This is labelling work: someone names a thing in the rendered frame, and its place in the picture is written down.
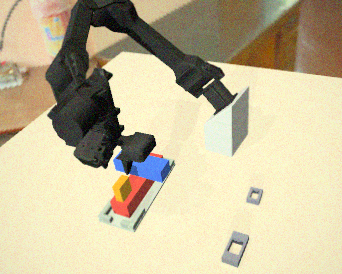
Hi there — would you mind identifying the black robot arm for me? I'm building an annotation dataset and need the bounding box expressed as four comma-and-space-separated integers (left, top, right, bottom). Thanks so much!
46, 0, 238, 168

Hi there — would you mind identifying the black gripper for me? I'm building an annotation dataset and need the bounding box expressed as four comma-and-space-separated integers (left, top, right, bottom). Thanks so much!
92, 107, 156, 175

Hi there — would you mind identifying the yellow block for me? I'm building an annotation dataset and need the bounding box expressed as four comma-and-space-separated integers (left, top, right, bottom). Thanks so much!
112, 175, 132, 203

